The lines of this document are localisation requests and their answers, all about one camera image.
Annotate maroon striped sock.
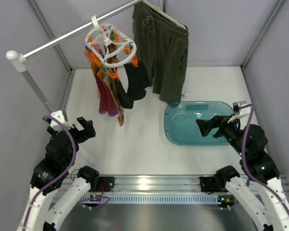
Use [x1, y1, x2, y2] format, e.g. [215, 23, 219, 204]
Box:
[104, 83, 118, 116]
[96, 77, 108, 114]

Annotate black sock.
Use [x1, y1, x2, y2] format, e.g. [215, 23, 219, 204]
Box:
[115, 79, 134, 109]
[124, 61, 150, 101]

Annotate brown argyle sock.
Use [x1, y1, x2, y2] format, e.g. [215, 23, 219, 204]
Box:
[103, 56, 125, 127]

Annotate white round clip hanger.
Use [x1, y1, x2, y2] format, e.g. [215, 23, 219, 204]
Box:
[85, 16, 137, 68]

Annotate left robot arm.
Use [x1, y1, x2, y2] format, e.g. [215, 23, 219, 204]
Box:
[17, 111, 99, 231]

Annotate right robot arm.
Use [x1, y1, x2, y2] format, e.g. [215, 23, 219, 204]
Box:
[196, 115, 289, 231]

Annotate beige clothes hanger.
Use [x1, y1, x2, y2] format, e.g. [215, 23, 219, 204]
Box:
[142, 0, 186, 29]

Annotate teal plastic basin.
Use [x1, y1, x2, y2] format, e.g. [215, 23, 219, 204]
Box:
[164, 101, 234, 146]

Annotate orange clothes peg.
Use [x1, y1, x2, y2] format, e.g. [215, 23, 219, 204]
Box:
[131, 54, 138, 68]

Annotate olive green shorts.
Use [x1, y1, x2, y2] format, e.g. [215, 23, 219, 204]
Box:
[132, 1, 189, 104]

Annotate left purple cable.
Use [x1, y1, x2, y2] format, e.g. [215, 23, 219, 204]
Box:
[21, 115, 78, 229]

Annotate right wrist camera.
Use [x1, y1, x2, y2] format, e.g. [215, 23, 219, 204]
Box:
[227, 101, 250, 123]

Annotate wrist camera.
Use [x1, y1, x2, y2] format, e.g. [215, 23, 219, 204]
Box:
[227, 101, 250, 123]
[50, 110, 74, 131]

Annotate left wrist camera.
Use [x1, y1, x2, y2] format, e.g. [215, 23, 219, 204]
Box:
[50, 110, 74, 131]

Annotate aluminium mounting rail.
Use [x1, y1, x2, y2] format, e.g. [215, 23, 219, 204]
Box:
[30, 174, 289, 205]

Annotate silver clothes rail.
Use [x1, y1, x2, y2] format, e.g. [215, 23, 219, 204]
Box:
[6, 0, 144, 114]

